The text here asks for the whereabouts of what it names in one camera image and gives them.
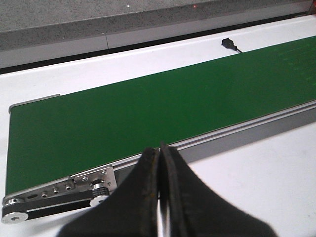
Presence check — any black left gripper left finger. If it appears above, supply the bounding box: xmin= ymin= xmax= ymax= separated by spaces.
xmin=58 ymin=148 xmax=158 ymax=237

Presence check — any left grey stone slab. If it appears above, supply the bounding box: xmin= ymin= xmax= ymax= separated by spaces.
xmin=0 ymin=0 xmax=312 ymax=51

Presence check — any black connector with wires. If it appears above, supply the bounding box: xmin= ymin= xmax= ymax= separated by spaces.
xmin=221 ymin=38 xmax=242 ymax=53

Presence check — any green conveyor belt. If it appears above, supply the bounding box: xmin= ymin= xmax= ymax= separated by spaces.
xmin=5 ymin=37 xmax=316 ymax=195

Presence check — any black conveyor drive belt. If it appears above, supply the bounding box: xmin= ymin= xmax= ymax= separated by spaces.
xmin=1 ymin=183 xmax=111 ymax=224

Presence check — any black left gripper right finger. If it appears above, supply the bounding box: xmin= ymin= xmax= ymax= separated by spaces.
xmin=159 ymin=143 xmax=276 ymax=237

